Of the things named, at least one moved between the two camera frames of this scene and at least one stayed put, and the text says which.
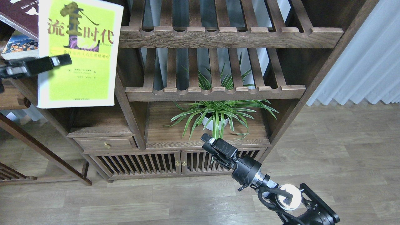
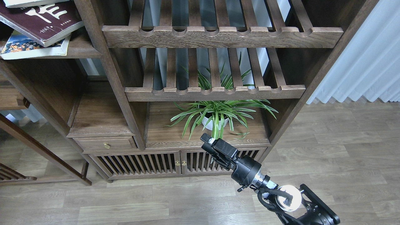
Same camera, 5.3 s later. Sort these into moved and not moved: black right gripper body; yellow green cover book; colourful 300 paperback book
Moved: yellow green cover book
Not moved: black right gripper body; colourful 300 paperback book
